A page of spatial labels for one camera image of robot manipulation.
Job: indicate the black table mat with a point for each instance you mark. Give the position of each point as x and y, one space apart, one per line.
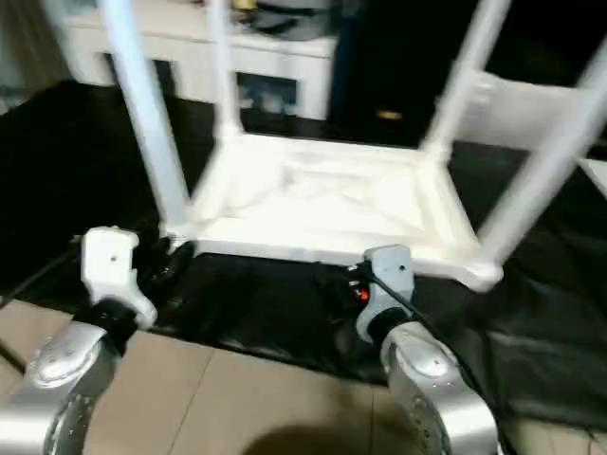
71 166

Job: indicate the small brown tag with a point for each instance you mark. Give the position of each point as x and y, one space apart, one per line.
390 115

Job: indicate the white plastic table leg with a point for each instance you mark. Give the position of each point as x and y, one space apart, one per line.
455 95
531 189
225 71
152 142

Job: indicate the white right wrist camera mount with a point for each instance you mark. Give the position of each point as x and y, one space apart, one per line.
393 270

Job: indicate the white glass-door cabinet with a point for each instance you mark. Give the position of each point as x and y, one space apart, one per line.
284 52

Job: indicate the grey pot on cabinet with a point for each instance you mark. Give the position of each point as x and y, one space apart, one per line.
299 19

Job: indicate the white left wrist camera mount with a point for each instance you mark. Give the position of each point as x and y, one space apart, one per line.
109 265

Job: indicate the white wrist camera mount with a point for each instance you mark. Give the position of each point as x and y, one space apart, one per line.
109 265
393 270

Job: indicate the grey pillow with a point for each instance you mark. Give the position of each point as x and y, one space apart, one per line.
536 109

